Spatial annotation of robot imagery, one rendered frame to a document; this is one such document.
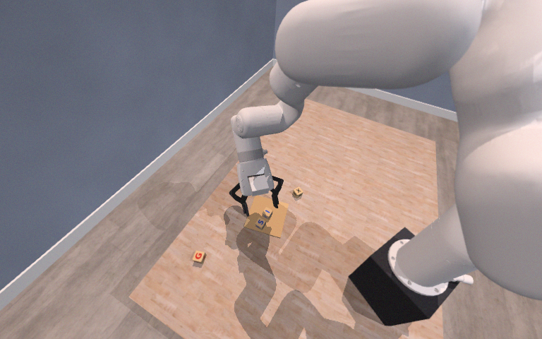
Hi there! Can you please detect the tan letter block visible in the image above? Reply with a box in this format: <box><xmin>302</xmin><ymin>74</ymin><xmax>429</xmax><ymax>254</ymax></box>
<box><xmin>193</xmin><ymin>251</ymin><xmax>206</xmax><ymax>263</ymax></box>
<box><xmin>255</xmin><ymin>218</ymin><xmax>266</xmax><ymax>230</ymax></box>
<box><xmin>262</xmin><ymin>207</ymin><xmax>273</xmax><ymax>220</ymax></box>
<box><xmin>293</xmin><ymin>187</ymin><xmax>303</xmax><ymax>198</ymax></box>

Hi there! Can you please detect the tan flat mat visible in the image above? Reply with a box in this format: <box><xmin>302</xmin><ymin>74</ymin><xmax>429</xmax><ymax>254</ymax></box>
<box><xmin>244</xmin><ymin>196</ymin><xmax>289</xmax><ymax>238</ymax></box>

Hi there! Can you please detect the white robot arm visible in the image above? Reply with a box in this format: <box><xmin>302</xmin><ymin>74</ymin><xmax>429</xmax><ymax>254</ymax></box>
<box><xmin>231</xmin><ymin>0</ymin><xmax>542</xmax><ymax>301</ymax></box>

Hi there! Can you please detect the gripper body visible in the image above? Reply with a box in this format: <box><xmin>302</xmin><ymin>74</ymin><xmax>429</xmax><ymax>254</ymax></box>
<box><xmin>237</xmin><ymin>157</ymin><xmax>274</xmax><ymax>196</ymax></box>

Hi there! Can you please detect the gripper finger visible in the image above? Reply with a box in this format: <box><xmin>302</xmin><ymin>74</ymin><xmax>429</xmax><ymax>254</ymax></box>
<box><xmin>270</xmin><ymin>176</ymin><xmax>284</xmax><ymax>208</ymax></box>
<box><xmin>229</xmin><ymin>183</ymin><xmax>249</xmax><ymax>217</ymax></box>

